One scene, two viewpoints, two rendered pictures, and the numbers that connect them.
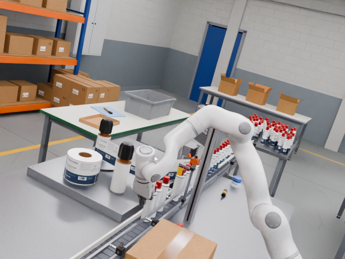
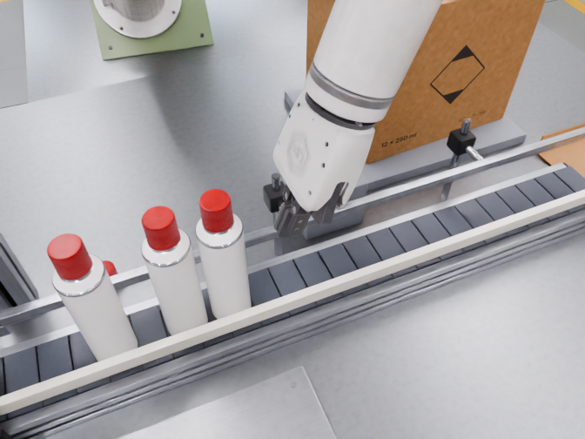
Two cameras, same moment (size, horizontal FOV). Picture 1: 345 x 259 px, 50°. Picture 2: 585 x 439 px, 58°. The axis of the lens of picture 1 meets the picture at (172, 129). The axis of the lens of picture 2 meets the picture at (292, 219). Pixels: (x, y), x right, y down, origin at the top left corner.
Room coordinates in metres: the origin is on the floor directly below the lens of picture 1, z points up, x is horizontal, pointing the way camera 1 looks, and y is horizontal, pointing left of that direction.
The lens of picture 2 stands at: (1.90, 0.34, 1.48)
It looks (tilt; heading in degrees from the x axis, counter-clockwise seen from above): 48 degrees down; 225
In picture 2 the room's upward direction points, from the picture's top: straight up
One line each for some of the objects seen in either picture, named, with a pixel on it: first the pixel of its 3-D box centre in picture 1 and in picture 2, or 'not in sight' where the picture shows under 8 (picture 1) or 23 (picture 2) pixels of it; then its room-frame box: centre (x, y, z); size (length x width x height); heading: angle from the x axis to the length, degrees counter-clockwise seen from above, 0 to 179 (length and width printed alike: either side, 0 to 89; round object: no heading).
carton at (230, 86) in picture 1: (229, 84); not in sight; (7.71, -0.91, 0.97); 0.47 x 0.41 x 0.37; 151
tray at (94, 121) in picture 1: (99, 121); not in sight; (3.36, 0.69, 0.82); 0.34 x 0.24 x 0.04; 161
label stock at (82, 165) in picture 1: (82, 166); not in sight; (1.98, 0.45, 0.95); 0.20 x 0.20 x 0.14
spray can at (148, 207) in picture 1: (149, 202); (224, 260); (1.70, 0.02, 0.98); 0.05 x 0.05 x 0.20
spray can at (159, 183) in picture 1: (154, 199); (174, 277); (1.75, 0.00, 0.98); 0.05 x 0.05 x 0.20
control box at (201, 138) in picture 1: (208, 126); not in sight; (1.97, -0.19, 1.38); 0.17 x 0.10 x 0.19; 33
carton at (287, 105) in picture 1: (289, 103); not in sight; (7.19, -2.09, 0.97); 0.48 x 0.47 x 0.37; 157
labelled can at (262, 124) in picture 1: (270, 131); not in sight; (4.15, -1.10, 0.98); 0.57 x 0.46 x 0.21; 68
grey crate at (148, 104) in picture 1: (149, 104); not in sight; (4.21, 0.34, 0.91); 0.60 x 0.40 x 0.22; 158
